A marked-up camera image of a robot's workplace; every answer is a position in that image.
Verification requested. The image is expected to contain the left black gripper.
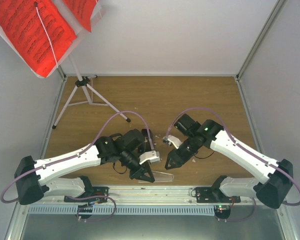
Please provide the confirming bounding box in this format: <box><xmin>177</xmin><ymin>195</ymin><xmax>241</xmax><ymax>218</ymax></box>
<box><xmin>120</xmin><ymin>148</ymin><xmax>156</xmax><ymax>182</ymax></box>

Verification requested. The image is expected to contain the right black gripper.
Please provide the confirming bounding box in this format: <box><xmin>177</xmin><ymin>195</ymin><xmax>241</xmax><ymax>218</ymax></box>
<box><xmin>165</xmin><ymin>135</ymin><xmax>199</xmax><ymax>170</ymax></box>

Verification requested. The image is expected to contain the clear plastic metronome cover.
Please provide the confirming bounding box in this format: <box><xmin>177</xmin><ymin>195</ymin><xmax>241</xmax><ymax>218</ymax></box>
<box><xmin>138</xmin><ymin>171</ymin><xmax>174</xmax><ymax>183</ymax></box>

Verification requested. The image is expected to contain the black metronome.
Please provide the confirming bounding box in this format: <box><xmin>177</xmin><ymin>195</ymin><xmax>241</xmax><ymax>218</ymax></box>
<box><xmin>141</xmin><ymin>128</ymin><xmax>155</xmax><ymax>149</ymax></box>

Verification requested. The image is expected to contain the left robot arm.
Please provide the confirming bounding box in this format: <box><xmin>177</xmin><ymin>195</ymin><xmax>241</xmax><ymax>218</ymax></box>
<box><xmin>14</xmin><ymin>129</ymin><xmax>160</xmax><ymax>205</ymax></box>

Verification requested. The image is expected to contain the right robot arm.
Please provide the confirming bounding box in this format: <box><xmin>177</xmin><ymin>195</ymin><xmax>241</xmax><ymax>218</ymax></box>
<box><xmin>162</xmin><ymin>114</ymin><xmax>293</xmax><ymax>209</ymax></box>

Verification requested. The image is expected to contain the white tripod music stand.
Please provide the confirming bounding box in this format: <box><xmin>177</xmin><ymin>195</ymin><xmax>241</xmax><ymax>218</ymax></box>
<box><xmin>52</xmin><ymin>0</ymin><xmax>120</xmax><ymax>130</ymax></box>

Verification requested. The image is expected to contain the red sheet music right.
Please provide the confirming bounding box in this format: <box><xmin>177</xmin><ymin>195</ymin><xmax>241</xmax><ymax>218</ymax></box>
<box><xmin>63</xmin><ymin>0</ymin><xmax>98</xmax><ymax>32</ymax></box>

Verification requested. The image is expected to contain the red sheet music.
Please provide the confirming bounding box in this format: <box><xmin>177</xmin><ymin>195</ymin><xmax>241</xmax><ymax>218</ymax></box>
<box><xmin>63</xmin><ymin>0</ymin><xmax>98</xmax><ymax>32</ymax></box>
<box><xmin>0</xmin><ymin>0</ymin><xmax>77</xmax><ymax>78</ymax></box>

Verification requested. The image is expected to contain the red sheet music left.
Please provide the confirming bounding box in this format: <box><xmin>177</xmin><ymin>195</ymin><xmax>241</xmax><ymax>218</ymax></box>
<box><xmin>0</xmin><ymin>0</ymin><xmax>77</xmax><ymax>78</ymax></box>

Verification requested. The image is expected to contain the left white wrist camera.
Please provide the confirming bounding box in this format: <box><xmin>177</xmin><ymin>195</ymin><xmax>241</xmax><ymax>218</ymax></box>
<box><xmin>139</xmin><ymin>150</ymin><xmax>161</xmax><ymax>165</ymax></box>

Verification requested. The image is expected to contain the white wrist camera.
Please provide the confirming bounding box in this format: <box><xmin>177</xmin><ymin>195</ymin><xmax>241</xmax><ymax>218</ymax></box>
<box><xmin>162</xmin><ymin>135</ymin><xmax>183</xmax><ymax>149</ymax></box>
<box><xmin>139</xmin><ymin>150</ymin><xmax>161</xmax><ymax>165</ymax></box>

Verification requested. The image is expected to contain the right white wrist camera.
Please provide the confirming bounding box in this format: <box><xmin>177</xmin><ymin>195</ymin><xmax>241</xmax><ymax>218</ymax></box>
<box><xmin>162</xmin><ymin>135</ymin><xmax>183</xmax><ymax>149</ymax></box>

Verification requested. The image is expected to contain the aluminium rail with cable duct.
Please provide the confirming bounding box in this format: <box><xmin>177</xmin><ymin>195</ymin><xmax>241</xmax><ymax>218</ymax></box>
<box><xmin>17</xmin><ymin>183</ymin><xmax>290</xmax><ymax>216</ymax></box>

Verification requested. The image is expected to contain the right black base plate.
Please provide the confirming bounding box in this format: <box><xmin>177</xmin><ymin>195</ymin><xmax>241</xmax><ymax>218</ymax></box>
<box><xmin>190</xmin><ymin>186</ymin><xmax>241</xmax><ymax>204</ymax></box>

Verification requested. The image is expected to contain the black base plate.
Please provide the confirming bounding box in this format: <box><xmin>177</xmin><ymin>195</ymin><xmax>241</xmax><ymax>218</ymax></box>
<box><xmin>190</xmin><ymin>186</ymin><xmax>241</xmax><ymax>204</ymax></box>
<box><xmin>63</xmin><ymin>186</ymin><xmax>109</xmax><ymax>203</ymax></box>

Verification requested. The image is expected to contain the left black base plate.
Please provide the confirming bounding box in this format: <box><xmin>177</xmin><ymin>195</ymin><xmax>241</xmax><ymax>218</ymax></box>
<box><xmin>63</xmin><ymin>186</ymin><xmax>109</xmax><ymax>203</ymax></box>

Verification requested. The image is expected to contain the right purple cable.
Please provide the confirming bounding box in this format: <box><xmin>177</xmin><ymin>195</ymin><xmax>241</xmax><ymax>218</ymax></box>
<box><xmin>166</xmin><ymin>106</ymin><xmax>300</xmax><ymax>207</ymax></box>

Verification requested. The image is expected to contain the purple cable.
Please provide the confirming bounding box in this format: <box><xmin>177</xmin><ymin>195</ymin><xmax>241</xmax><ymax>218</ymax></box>
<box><xmin>166</xmin><ymin>106</ymin><xmax>300</xmax><ymax>207</ymax></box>
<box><xmin>0</xmin><ymin>110</ymin><xmax>156</xmax><ymax>203</ymax></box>

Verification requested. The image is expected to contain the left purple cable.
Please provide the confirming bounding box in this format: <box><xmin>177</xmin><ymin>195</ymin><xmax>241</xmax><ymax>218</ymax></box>
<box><xmin>0</xmin><ymin>110</ymin><xmax>156</xmax><ymax>203</ymax></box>

